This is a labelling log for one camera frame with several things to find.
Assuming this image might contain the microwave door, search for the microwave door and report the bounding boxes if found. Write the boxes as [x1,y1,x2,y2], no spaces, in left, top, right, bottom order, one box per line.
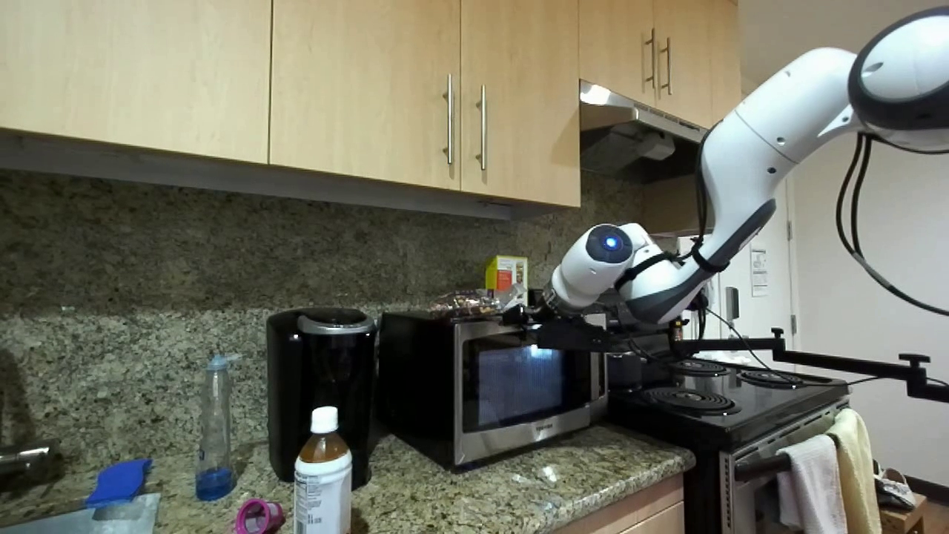
[453,319,595,468]

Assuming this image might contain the microwave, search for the microwave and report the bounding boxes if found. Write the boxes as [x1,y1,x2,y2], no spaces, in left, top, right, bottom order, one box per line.
[378,310,610,472]

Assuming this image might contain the white room door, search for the white room door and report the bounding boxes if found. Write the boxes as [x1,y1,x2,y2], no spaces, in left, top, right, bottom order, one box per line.
[708,174,800,372]

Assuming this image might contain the oven door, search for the oven door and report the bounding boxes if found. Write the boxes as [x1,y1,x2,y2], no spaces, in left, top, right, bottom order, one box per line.
[721,400,853,534]

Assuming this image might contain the wide cabinet door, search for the wide cabinet door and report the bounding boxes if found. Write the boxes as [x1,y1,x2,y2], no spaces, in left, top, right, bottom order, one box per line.
[0,0,273,165]

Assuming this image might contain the green and orange box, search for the green and orange box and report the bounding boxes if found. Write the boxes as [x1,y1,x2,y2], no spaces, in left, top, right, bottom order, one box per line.
[485,255,529,294]

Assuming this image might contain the clear bag of snacks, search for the clear bag of snacks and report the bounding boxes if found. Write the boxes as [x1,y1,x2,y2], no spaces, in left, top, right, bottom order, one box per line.
[426,289,506,320]

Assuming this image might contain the burner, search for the burner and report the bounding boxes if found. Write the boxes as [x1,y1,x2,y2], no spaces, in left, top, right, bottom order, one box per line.
[669,359,732,378]
[740,369,806,391]
[644,386,743,417]

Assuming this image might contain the range hood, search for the range hood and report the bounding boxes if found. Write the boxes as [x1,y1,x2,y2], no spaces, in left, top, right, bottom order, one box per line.
[579,79,710,181]

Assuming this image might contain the black stove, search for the black stove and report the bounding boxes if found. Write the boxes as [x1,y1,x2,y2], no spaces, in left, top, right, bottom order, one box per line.
[606,355,853,534]

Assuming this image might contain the black coffee maker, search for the black coffee maker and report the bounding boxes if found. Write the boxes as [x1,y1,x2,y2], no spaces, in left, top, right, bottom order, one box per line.
[266,307,380,491]

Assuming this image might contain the brown drink bottle white cap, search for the brown drink bottle white cap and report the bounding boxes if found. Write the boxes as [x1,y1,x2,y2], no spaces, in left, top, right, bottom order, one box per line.
[294,406,354,534]

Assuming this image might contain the wooden cabinet over hood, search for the wooden cabinet over hood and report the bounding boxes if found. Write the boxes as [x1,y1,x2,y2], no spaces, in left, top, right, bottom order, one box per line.
[578,0,743,128]

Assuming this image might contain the white towel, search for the white towel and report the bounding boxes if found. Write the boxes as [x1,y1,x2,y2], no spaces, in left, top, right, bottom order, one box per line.
[776,435,848,534]

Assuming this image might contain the clear water bottle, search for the clear water bottle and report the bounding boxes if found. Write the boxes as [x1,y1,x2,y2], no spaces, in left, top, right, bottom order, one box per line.
[195,353,242,502]

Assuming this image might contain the pink coffee pod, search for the pink coffee pod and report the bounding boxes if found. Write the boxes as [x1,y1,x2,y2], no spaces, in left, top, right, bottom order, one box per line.
[235,498,287,534]

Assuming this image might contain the yellow towel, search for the yellow towel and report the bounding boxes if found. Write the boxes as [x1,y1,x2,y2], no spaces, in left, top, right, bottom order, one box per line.
[826,407,884,534]

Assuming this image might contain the pair of shoes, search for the pair of shoes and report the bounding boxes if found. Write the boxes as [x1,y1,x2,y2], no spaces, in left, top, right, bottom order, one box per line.
[873,466,918,510]

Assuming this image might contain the wooden box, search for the wooden box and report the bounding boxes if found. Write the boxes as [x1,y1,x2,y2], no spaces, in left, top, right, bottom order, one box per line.
[878,492,929,534]

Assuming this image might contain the blue sponge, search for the blue sponge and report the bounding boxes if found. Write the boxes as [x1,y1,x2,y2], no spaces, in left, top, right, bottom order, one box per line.
[85,458,153,510]

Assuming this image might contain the sink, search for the sink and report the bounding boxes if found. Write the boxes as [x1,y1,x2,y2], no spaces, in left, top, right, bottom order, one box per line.
[0,492,161,534]

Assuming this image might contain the tap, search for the tap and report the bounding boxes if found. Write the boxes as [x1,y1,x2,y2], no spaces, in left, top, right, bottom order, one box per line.
[0,439,62,484]

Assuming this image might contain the oven door handle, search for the oven door handle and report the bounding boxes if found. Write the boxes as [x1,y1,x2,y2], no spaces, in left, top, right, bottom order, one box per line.
[733,415,842,483]

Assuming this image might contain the wooden wall cabinet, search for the wooden wall cabinet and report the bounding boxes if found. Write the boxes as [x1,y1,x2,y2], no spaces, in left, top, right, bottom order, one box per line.
[0,0,582,221]

